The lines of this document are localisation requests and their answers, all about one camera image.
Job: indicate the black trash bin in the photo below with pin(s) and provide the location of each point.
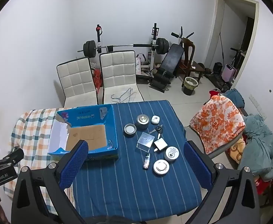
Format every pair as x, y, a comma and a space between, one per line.
190, 88

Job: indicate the black barbell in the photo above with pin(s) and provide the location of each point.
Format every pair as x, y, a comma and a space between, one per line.
89, 49

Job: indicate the blue-grey garment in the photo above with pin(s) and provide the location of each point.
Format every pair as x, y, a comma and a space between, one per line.
234, 98

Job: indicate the teal cloth pile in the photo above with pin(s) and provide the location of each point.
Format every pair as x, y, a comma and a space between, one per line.
260, 144

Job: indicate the small clear lighter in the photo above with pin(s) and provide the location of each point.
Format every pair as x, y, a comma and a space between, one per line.
147, 162

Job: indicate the orange floral cloth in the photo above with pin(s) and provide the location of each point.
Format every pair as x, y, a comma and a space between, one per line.
218, 121

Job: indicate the red plastic bag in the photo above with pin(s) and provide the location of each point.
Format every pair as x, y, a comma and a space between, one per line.
97, 79

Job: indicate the blue cardboard box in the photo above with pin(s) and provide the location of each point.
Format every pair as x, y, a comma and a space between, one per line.
85, 137

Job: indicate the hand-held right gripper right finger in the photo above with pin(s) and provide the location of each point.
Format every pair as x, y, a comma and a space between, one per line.
198, 168

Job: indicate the grey patterned bag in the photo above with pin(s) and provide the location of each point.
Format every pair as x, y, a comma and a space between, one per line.
93, 65

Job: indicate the red cloth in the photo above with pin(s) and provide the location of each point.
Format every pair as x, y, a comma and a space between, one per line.
214, 93

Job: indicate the white charger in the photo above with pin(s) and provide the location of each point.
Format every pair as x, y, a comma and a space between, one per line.
161, 144

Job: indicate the black kick scooter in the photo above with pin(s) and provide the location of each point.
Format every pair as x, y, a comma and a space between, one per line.
235, 56

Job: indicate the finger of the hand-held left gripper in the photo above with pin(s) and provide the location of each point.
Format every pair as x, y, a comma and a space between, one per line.
16, 155

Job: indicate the round silver tin with knob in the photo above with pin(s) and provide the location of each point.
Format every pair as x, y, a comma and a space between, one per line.
142, 122

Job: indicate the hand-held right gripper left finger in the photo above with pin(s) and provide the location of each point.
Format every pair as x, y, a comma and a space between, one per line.
74, 165

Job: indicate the checked orange green cloth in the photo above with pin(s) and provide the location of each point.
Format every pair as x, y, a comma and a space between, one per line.
33, 133

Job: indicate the round white disc metal centre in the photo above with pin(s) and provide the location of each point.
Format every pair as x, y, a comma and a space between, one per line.
161, 166
172, 154

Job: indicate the white barbell rack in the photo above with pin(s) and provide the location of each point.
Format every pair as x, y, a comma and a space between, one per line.
154, 39

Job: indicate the pink paper bag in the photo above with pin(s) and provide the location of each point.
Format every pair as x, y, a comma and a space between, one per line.
140, 63

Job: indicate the white door frame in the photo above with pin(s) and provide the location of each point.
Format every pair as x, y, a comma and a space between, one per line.
219, 9

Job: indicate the black floor mat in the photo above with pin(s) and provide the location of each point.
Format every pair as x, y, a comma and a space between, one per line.
217, 80

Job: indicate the white padded chair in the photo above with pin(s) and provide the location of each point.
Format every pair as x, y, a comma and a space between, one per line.
75, 79
117, 70

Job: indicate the blue striped tablecloth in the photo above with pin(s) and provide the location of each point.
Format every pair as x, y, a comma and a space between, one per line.
127, 186

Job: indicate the black weight bench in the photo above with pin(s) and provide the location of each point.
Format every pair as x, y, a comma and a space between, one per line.
171, 58

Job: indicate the pink suitcase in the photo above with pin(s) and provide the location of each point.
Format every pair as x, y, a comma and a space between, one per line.
228, 73

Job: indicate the round grey metal dish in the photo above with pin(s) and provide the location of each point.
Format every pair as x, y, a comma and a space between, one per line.
130, 129

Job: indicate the white wall power strip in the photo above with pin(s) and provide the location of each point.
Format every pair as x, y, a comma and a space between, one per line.
257, 106

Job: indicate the black thin pole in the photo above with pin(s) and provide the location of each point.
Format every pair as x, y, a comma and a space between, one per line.
221, 46

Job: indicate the grey chair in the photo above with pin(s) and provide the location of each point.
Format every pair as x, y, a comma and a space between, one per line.
197, 136

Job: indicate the red printed bag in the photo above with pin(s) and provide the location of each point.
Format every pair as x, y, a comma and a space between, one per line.
262, 186

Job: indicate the key bunch with black fob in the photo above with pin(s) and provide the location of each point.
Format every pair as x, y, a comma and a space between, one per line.
159, 128

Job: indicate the clear acrylic box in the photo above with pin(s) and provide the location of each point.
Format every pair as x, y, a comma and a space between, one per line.
145, 142

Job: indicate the brown wooden chair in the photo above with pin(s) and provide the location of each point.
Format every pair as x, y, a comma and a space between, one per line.
189, 49

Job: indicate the white earbuds case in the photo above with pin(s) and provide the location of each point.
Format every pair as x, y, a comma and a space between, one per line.
155, 120

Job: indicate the black round object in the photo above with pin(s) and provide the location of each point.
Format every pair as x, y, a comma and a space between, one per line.
218, 67

